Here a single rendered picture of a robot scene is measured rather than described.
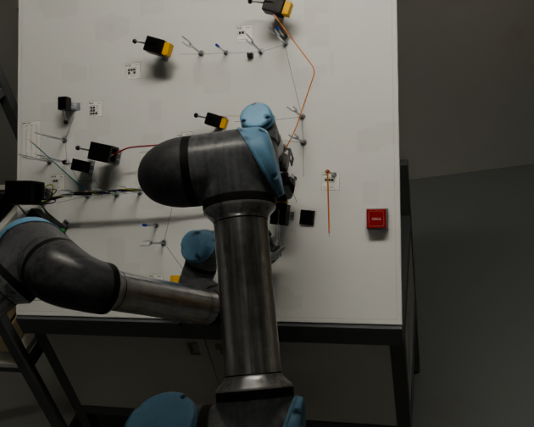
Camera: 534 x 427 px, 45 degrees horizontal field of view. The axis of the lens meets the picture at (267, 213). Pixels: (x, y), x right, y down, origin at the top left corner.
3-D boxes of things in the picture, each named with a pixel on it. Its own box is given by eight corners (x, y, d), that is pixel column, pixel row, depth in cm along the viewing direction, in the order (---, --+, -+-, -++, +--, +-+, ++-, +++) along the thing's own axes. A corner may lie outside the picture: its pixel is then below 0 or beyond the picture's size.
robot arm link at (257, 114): (238, 133, 142) (236, 102, 146) (249, 159, 152) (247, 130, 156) (273, 127, 141) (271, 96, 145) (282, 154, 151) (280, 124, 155)
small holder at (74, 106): (66, 126, 200) (54, 123, 194) (67, 101, 200) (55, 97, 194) (80, 126, 199) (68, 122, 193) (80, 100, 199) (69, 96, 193)
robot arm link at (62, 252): (64, 258, 106) (264, 300, 141) (38, 234, 114) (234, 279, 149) (37, 322, 107) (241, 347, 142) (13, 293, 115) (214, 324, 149)
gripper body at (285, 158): (295, 160, 169) (287, 134, 158) (289, 189, 165) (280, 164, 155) (267, 158, 171) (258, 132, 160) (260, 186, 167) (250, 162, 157)
